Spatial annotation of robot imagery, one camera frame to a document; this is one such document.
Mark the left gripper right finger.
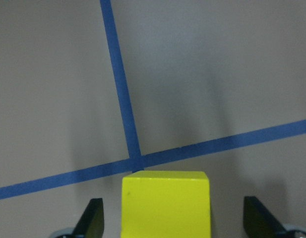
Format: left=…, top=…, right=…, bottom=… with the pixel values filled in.
left=243, top=196, right=290, bottom=238

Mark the yellow wooden block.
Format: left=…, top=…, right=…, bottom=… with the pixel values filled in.
left=121, top=171, right=211, bottom=238

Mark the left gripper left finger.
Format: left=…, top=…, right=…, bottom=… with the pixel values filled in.
left=69, top=198, right=104, bottom=238

